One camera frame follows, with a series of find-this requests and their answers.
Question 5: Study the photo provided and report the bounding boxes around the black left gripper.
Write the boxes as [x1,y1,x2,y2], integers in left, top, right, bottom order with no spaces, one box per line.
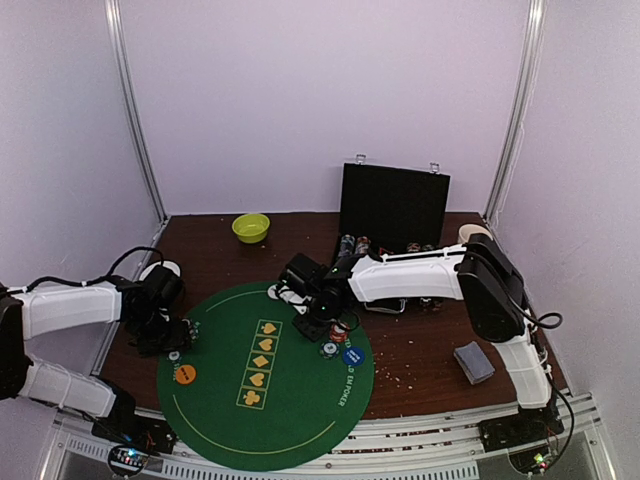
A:
[129,309,191,358]

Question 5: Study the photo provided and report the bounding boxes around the red cream poker chip stack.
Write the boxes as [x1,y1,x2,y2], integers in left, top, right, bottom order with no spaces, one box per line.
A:
[329,324,349,343]

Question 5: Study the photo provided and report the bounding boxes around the white dealer button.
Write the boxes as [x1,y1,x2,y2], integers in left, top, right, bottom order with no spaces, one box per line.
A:
[267,285,280,300]

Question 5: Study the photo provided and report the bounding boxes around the green white small chip stack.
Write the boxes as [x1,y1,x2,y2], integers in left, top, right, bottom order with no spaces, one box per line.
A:
[168,351,182,363]

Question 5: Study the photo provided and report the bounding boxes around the blue small blind button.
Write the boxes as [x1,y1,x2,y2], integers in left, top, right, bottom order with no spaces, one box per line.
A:
[342,347,366,367]

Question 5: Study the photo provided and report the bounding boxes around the orange big blind button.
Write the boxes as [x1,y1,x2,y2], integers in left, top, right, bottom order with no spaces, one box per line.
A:
[174,364,197,386]

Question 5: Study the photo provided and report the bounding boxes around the blue playing card deck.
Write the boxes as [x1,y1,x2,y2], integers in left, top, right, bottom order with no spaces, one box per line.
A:
[453,341,495,385]

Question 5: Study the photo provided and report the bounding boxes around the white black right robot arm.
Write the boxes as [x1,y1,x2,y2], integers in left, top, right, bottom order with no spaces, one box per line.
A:
[268,233,563,442]

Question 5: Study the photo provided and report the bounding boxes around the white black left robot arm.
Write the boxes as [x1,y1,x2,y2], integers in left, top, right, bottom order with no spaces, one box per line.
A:
[1,262,198,444]

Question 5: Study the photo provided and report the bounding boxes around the orange white bowl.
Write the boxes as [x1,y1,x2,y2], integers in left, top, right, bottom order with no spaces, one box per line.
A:
[138,260,181,281]

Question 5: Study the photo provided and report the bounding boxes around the lime green plastic bowl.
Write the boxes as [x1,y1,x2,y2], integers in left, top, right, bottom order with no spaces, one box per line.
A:
[232,213,271,244]

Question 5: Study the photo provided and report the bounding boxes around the black poker chip case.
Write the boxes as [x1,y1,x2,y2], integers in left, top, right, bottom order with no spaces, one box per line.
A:
[329,153,451,314]

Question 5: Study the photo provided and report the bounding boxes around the round green poker mat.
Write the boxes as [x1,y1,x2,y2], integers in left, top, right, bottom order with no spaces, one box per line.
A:
[157,282,375,471]

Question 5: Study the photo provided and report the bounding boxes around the white patterned ceramic mug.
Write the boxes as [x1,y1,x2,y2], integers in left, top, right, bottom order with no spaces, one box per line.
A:
[457,224,493,244]

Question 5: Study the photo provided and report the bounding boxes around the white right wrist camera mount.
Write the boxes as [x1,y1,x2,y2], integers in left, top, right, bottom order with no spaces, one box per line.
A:
[275,283,309,306]

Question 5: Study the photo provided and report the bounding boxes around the silver case handle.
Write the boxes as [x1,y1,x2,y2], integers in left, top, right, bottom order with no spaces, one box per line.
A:
[363,298,406,315]

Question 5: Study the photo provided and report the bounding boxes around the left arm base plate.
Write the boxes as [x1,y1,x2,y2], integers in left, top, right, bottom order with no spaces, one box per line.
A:
[91,415,177,455]

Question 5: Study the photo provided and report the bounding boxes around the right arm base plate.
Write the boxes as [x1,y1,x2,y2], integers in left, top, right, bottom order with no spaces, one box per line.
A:
[478,410,565,452]

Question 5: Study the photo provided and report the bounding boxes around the silver aluminium frame post left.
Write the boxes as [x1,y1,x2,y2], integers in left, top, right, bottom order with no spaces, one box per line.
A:
[104,0,168,223]

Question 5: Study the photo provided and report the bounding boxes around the silver aluminium frame post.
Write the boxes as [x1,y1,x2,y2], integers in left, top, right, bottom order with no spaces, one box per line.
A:
[483,0,548,230]
[104,0,168,223]

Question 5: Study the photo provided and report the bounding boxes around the silver aluminium frame post right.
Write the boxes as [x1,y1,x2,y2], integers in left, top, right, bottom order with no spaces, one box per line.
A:
[483,0,548,230]

